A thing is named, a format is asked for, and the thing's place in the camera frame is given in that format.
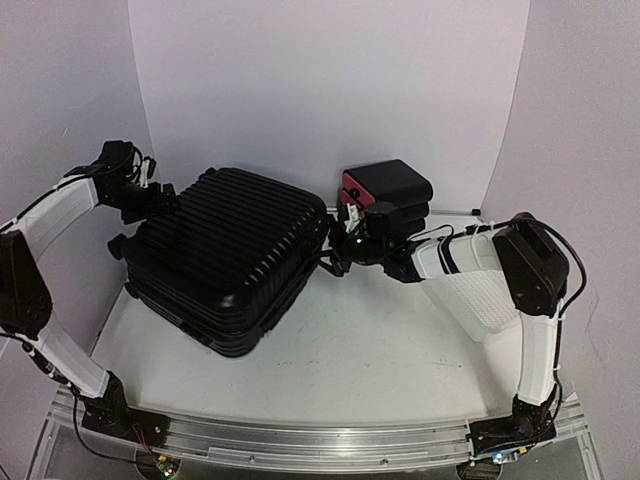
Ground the black pink drawer organizer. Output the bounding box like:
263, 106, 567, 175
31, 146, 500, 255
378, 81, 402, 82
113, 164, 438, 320
340, 159, 433, 235

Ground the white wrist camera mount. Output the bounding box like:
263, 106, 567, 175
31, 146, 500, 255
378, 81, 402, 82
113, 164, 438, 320
134, 156, 157, 189
343, 203, 361, 234

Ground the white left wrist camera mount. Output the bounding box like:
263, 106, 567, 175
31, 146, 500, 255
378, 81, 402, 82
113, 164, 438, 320
134, 156, 157, 189

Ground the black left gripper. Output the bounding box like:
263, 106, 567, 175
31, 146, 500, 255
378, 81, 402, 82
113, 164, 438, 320
105, 180, 184, 225

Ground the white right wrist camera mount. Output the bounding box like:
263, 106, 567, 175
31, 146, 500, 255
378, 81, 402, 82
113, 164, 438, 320
343, 203, 361, 234

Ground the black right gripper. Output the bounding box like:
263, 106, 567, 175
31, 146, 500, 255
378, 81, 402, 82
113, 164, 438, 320
293, 215, 386, 278

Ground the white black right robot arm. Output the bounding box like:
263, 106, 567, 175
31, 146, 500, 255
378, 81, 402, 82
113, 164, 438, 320
321, 202, 587, 455

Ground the white perforated plastic basket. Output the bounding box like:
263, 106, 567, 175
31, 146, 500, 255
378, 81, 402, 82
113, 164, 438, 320
412, 232, 519, 342

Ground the black ribbed hard-shell suitcase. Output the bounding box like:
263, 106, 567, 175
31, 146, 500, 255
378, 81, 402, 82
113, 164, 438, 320
108, 167, 330, 358

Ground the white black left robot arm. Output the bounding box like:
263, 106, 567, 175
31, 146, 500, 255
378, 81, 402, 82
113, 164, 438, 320
1, 140, 175, 447

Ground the aluminium rail frame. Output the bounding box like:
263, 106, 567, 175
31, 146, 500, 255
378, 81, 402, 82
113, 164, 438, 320
29, 388, 603, 479

